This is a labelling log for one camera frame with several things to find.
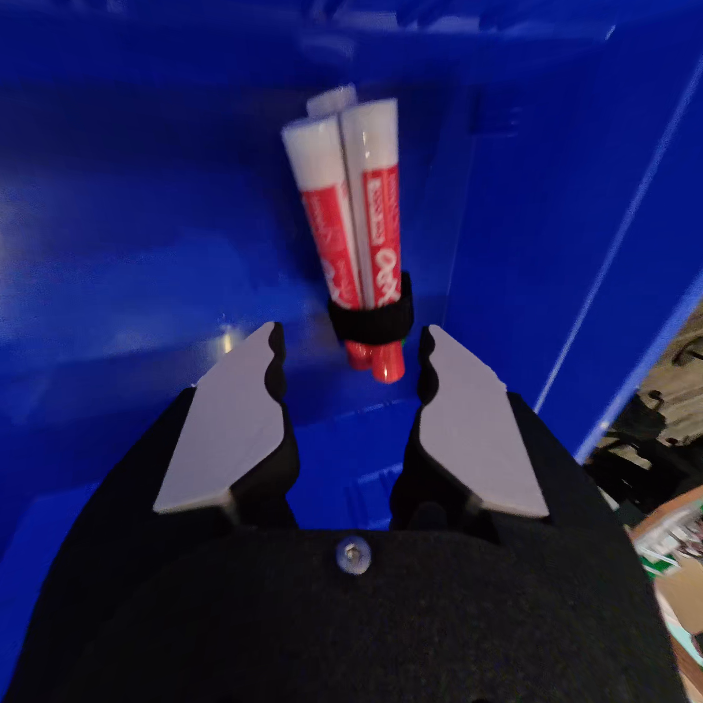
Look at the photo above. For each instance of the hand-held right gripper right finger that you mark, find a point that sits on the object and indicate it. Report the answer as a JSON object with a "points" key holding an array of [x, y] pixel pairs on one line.
{"points": [[475, 434]]}

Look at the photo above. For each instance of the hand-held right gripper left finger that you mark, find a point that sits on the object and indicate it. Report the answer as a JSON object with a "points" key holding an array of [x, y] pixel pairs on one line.
{"points": [[225, 428]]}

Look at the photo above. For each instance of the blue plastic bin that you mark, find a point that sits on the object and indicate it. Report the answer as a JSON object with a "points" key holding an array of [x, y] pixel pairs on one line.
{"points": [[137, 219]]}

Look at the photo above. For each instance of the white marker red label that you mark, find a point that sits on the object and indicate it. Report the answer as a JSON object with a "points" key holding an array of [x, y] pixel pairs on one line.
{"points": [[321, 186], [373, 165]]}

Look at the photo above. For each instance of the black office chair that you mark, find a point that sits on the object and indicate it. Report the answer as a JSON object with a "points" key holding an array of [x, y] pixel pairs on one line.
{"points": [[631, 439]]}

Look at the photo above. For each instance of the cardboard box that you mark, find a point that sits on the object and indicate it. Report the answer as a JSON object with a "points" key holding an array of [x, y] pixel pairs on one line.
{"points": [[678, 582]]}

